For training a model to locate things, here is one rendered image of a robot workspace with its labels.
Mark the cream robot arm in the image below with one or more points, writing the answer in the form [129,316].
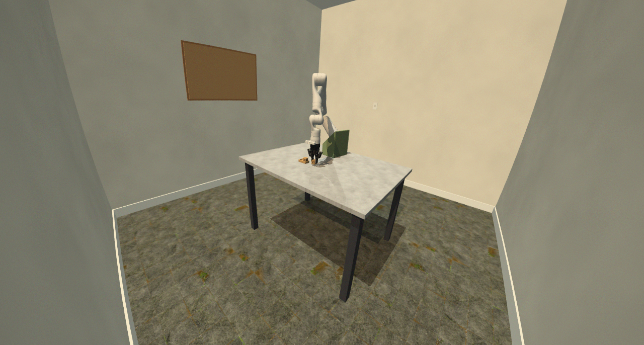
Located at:
[320,109]

